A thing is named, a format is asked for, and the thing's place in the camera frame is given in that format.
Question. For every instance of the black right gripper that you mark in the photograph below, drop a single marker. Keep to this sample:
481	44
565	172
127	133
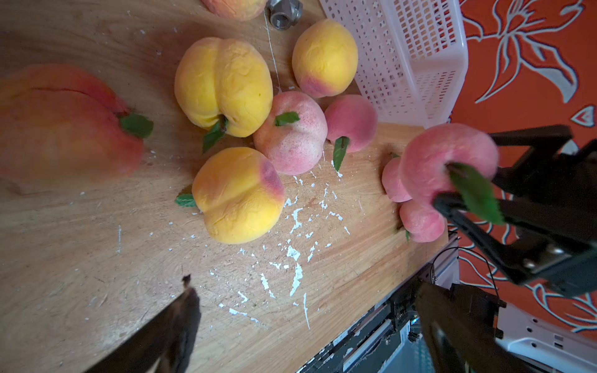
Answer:
553	212

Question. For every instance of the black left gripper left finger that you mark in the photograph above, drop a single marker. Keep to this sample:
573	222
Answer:
164	344

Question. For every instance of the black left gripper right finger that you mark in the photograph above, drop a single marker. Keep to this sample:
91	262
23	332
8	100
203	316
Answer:
459	326

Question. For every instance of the pink peach with leaf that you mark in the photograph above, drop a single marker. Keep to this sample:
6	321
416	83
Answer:
453	158

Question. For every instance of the yellow peach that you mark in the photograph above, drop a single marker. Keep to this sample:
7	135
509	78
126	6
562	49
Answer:
224	86
239	193
325	59

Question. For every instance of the red orange peach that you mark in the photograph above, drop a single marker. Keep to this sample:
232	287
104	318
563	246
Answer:
63	127

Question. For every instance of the white plastic basket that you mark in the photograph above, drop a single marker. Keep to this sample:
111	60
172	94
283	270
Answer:
413	57

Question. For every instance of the pink red peach front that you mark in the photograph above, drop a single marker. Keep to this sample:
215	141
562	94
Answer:
423	224

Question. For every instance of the pink peach right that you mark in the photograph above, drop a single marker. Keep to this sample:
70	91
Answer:
392	183

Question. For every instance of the pink peach centre left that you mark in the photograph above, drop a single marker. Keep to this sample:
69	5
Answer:
293	135

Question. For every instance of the orange peach near case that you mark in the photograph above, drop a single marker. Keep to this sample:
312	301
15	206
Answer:
239	10

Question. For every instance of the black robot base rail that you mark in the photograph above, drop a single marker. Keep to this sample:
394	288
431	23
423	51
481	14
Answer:
388	337

